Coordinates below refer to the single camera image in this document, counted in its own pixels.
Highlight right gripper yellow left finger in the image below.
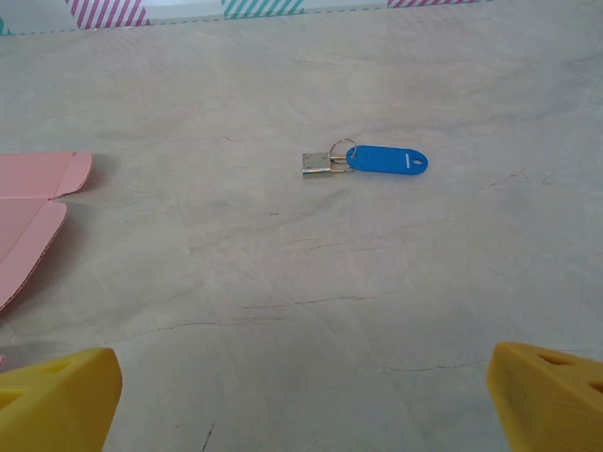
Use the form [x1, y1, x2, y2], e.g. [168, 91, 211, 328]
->
[0, 347, 123, 452]

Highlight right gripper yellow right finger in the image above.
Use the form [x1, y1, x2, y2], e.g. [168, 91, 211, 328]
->
[486, 342, 603, 452]

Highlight pink paper box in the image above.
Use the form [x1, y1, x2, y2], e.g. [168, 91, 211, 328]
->
[0, 150, 94, 367]

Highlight blue key tag with key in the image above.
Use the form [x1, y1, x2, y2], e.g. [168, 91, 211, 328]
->
[301, 137, 430, 180]

